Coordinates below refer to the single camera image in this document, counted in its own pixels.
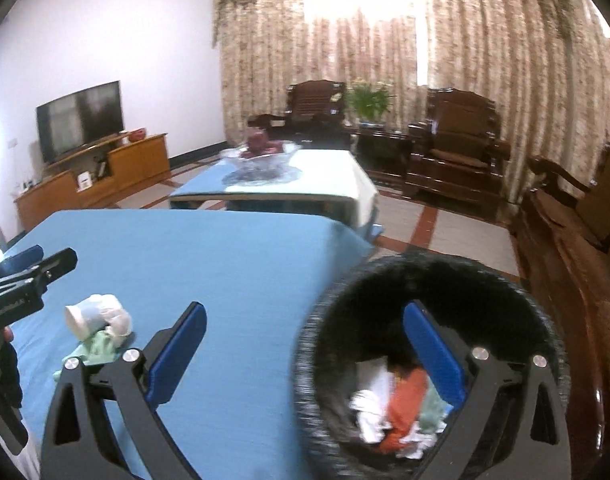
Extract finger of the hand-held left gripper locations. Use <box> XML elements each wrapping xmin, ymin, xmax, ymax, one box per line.
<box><xmin>0</xmin><ymin>248</ymin><xmax>79</xmax><ymax>303</ymax></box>
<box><xmin>0</xmin><ymin>245</ymin><xmax>43</xmax><ymax>282</ymax></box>

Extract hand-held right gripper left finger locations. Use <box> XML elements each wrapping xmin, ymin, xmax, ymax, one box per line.
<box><xmin>40</xmin><ymin>301</ymin><xmax>208</xmax><ymax>480</ymax></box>

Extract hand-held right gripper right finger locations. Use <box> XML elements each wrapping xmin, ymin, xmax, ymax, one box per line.
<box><xmin>402</xmin><ymin>300</ymin><xmax>570</xmax><ymax>480</ymax></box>

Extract crushed white paper cup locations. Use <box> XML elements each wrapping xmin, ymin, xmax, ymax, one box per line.
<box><xmin>64</xmin><ymin>294</ymin><xmax>133</xmax><ymax>343</ymax></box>

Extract orange foam net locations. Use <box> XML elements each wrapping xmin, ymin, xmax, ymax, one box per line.
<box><xmin>380</xmin><ymin>367</ymin><xmax>429</xmax><ymax>453</ymax></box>

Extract large white tissue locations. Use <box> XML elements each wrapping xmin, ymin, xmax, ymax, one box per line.
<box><xmin>350</xmin><ymin>360</ymin><xmax>396</xmax><ymax>443</ymax></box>

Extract black trash bin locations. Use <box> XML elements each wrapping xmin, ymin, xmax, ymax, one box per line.
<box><xmin>292</xmin><ymin>255</ymin><xmax>568</xmax><ymax>480</ymax></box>

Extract small white tissue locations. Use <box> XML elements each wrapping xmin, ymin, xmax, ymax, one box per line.
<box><xmin>396</xmin><ymin>424</ymin><xmax>438</xmax><ymax>461</ymax></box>

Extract wooden television cabinet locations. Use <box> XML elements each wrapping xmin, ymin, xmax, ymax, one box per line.
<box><xmin>14</xmin><ymin>132</ymin><xmax>172</xmax><ymax>233</ymax></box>

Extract flat screen television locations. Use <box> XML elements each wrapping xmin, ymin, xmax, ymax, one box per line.
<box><xmin>36</xmin><ymin>80</ymin><xmax>124</xmax><ymax>165</ymax></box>

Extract dark wooden sofa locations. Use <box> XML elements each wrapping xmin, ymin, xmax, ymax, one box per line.
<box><xmin>510</xmin><ymin>142</ymin><xmax>610</xmax><ymax>411</ymax></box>

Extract patterned round mat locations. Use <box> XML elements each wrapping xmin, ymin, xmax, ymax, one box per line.
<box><xmin>222</xmin><ymin>164</ymin><xmax>303</xmax><ymax>187</ymax></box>

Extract dark wooden armchair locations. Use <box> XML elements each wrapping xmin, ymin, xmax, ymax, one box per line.
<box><xmin>402</xmin><ymin>87</ymin><xmax>510</xmax><ymax>221</ymax></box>
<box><xmin>248</xmin><ymin>80</ymin><xmax>353</xmax><ymax>151</ymax></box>

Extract dark wooden side table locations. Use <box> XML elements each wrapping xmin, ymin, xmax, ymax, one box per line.
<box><xmin>352</xmin><ymin>125</ymin><xmax>410</xmax><ymax>186</ymax></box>

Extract coffee table with blue cloth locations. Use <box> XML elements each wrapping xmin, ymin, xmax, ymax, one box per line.
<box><xmin>169</xmin><ymin>149</ymin><xmax>380</xmax><ymax>241</ymax></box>

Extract glass fruit bowl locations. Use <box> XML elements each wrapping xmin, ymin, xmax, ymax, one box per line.
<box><xmin>220</xmin><ymin>142</ymin><xmax>302</xmax><ymax>173</ymax></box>

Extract red fruit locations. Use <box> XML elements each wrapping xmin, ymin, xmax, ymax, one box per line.
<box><xmin>242</xmin><ymin>127</ymin><xmax>286</xmax><ymax>157</ymax></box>

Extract potted green plant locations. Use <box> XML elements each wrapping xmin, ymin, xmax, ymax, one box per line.
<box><xmin>346</xmin><ymin>80</ymin><xmax>393</xmax><ymax>126</ymax></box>

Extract floral beige curtains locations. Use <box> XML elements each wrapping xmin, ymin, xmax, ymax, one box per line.
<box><xmin>212</xmin><ymin>0</ymin><xmax>610</xmax><ymax>196</ymax></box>

